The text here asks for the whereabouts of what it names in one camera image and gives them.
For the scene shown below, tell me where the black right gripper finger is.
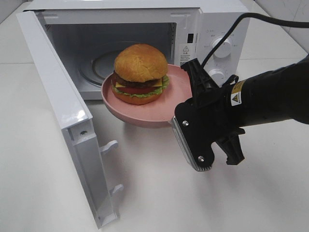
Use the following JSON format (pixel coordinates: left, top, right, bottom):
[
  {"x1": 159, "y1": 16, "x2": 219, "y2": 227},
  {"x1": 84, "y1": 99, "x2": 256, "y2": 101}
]
[{"x1": 171, "y1": 98, "x2": 214, "y2": 172}]

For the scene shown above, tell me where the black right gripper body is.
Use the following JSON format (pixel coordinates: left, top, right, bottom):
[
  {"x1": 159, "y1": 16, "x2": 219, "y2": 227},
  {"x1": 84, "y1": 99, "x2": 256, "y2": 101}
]
[{"x1": 193, "y1": 84, "x2": 244, "y2": 145}]

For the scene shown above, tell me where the pink plate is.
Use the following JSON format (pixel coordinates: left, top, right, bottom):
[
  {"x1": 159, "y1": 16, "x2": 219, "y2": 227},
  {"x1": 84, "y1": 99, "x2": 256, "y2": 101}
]
[{"x1": 101, "y1": 64, "x2": 192, "y2": 129}]

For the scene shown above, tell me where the burger with lettuce and cheese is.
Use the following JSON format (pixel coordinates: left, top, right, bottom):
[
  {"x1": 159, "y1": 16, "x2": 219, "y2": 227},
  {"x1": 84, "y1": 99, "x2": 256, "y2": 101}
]
[{"x1": 111, "y1": 43, "x2": 169, "y2": 105}]

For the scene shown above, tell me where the white microwave door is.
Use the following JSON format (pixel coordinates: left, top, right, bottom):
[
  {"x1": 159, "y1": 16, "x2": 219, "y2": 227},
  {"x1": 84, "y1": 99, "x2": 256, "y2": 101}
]
[{"x1": 16, "y1": 11, "x2": 123, "y2": 228}]

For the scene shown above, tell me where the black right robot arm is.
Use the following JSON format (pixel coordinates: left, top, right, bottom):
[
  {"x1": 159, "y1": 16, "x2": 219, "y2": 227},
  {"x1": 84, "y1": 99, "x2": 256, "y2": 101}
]
[{"x1": 172, "y1": 58, "x2": 309, "y2": 172}]

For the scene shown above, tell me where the lower white control knob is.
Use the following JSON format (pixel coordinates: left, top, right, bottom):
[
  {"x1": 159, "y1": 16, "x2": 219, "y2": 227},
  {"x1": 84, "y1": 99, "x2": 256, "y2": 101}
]
[{"x1": 209, "y1": 69, "x2": 226, "y2": 86}]

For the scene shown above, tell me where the white control knob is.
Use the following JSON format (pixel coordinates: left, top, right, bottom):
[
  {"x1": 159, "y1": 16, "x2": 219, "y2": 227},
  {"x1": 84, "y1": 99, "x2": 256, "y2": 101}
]
[
  {"x1": 211, "y1": 37, "x2": 232, "y2": 58},
  {"x1": 209, "y1": 69, "x2": 226, "y2": 86}
]

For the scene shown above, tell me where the upper white control knob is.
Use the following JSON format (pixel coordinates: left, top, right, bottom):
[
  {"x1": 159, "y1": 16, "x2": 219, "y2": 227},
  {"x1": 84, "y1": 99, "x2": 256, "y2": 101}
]
[{"x1": 211, "y1": 37, "x2": 232, "y2": 58}]

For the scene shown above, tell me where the white warning label sticker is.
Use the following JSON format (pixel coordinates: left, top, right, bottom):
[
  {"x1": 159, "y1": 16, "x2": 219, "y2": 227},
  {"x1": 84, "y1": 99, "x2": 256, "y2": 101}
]
[{"x1": 179, "y1": 43, "x2": 194, "y2": 66}]

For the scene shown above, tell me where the glass turntable plate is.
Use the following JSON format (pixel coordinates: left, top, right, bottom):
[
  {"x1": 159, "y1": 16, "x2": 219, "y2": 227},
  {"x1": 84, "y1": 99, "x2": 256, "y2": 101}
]
[{"x1": 78, "y1": 41, "x2": 134, "y2": 86}]

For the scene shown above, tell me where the white microwave oven body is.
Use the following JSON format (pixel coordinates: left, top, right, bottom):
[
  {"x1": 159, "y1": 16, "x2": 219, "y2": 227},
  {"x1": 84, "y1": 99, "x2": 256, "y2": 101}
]
[{"x1": 23, "y1": 0, "x2": 247, "y2": 100}]

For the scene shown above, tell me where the black cable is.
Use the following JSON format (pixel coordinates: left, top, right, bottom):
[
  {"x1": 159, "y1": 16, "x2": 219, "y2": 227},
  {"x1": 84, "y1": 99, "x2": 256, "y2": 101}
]
[{"x1": 200, "y1": 12, "x2": 309, "y2": 68}]

